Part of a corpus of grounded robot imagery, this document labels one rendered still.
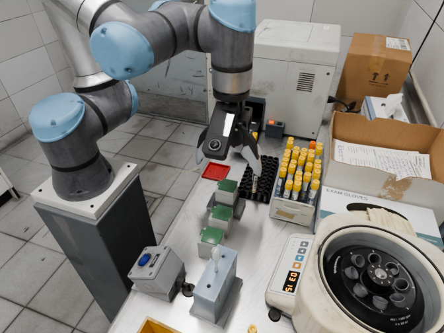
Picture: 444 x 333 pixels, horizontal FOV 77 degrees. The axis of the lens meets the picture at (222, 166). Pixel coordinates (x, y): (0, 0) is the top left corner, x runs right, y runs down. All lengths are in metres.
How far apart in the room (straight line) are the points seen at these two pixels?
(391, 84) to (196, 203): 0.91
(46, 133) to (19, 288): 1.31
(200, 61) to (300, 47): 1.61
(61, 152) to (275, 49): 0.63
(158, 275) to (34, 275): 1.40
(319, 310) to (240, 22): 0.45
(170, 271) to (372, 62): 1.06
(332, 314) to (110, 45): 0.49
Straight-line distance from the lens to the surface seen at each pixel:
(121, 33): 0.42
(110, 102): 0.76
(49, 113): 0.71
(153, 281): 0.55
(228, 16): 0.48
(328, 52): 0.88
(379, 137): 0.94
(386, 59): 1.29
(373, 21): 2.22
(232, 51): 0.49
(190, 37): 0.52
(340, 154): 0.86
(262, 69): 0.91
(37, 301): 1.81
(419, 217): 0.76
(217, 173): 0.82
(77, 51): 0.75
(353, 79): 1.31
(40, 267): 1.92
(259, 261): 0.65
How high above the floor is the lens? 1.43
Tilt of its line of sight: 41 degrees down
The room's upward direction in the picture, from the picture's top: straight up
